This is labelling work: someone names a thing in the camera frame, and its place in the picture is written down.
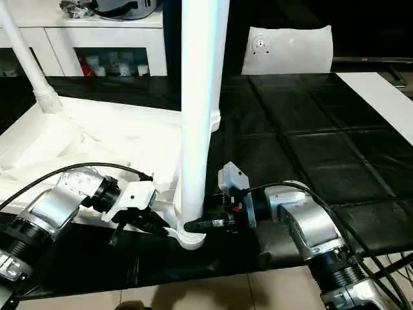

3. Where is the black stand bar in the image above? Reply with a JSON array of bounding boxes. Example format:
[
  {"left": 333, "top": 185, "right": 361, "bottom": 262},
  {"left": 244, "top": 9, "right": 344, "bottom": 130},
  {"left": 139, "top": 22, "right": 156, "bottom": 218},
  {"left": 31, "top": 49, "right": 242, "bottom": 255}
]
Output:
[{"left": 374, "top": 255, "right": 413, "bottom": 278}]

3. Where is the black work mat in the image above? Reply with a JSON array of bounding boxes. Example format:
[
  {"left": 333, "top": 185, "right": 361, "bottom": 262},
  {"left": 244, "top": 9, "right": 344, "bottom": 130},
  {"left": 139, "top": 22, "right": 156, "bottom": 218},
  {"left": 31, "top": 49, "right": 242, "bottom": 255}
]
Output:
[{"left": 0, "top": 72, "right": 413, "bottom": 299}]

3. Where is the black robot foot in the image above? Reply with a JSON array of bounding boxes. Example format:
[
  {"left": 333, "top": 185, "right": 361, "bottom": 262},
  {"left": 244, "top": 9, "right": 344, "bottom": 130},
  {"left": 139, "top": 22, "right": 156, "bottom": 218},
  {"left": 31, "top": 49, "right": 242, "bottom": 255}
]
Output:
[{"left": 115, "top": 300, "right": 152, "bottom": 310}]

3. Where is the small red item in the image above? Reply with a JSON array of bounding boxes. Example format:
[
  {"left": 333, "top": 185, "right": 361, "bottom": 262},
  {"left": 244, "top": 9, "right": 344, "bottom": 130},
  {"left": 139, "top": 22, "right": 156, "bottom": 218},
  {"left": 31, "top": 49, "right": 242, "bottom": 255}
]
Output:
[{"left": 76, "top": 54, "right": 91, "bottom": 77}]

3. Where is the white cabinet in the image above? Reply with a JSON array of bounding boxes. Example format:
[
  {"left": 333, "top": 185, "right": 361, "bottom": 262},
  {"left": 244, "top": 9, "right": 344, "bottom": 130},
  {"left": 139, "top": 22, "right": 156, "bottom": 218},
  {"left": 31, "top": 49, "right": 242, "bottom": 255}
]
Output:
[{"left": 0, "top": 0, "right": 168, "bottom": 78}]

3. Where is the grey bag on cabinet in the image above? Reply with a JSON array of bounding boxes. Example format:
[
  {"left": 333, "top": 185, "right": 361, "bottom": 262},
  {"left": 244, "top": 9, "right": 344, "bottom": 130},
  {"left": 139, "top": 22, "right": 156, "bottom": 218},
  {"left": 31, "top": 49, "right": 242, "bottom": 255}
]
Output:
[{"left": 94, "top": 0, "right": 159, "bottom": 20}]

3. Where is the white plastic table leg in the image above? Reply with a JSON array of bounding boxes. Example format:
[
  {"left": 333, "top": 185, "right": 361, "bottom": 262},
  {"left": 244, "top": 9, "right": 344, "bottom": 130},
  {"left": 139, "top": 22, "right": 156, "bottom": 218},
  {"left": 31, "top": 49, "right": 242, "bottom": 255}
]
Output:
[
  {"left": 0, "top": 0, "right": 64, "bottom": 116},
  {"left": 174, "top": 0, "right": 231, "bottom": 240}
]

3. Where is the white plastic table top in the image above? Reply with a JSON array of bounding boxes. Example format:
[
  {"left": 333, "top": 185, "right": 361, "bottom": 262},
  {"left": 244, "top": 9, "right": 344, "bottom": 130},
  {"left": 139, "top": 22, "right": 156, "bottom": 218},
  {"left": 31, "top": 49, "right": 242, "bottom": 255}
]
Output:
[{"left": 0, "top": 96, "right": 223, "bottom": 251}]

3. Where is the white plastic bag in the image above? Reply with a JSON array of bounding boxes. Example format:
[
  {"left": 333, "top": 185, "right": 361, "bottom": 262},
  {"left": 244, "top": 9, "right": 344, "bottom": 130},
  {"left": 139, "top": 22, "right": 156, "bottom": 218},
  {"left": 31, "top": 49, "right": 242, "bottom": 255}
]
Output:
[{"left": 241, "top": 25, "right": 335, "bottom": 76}]

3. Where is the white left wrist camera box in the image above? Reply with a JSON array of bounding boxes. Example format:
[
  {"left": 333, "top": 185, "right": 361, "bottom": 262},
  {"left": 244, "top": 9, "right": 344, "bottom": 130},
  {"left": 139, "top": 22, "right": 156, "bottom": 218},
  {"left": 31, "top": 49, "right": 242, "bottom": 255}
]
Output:
[{"left": 101, "top": 180, "right": 158, "bottom": 224}]

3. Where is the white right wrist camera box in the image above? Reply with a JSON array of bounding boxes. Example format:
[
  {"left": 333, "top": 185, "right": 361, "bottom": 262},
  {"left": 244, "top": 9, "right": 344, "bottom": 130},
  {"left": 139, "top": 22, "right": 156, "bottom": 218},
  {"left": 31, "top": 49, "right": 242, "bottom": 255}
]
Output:
[{"left": 217, "top": 162, "right": 251, "bottom": 206}]

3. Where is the white flat board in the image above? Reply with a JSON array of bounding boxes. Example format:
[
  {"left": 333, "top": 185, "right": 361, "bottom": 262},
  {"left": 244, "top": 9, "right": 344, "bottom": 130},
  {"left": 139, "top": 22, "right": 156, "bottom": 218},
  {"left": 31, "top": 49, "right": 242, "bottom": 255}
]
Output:
[{"left": 337, "top": 71, "right": 413, "bottom": 146}]

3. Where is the grey clutter pile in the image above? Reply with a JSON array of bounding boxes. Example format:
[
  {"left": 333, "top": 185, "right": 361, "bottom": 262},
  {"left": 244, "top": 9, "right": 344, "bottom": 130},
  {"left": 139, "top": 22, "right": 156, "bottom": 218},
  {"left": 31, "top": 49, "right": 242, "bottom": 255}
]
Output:
[{"left": 59, "top": 0, "right": 99, "bottom": 19}]

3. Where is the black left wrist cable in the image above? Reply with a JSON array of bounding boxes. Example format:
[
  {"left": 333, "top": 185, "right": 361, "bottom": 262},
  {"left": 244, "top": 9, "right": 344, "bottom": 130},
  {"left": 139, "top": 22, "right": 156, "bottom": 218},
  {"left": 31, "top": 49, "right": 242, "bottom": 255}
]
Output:
[{"left": 0, "top": 161, "right": 154, "bottom": 214}]

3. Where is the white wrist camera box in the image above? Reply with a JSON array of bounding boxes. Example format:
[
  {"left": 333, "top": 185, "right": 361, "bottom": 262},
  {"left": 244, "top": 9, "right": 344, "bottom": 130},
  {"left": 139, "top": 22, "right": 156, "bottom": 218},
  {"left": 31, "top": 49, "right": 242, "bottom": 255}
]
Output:
[
  {"left": 217, "top": 162, "right": 251, "bottom": 206},
  {"left": 101, "top": 180, "right": 158, "bottom": 224}
]

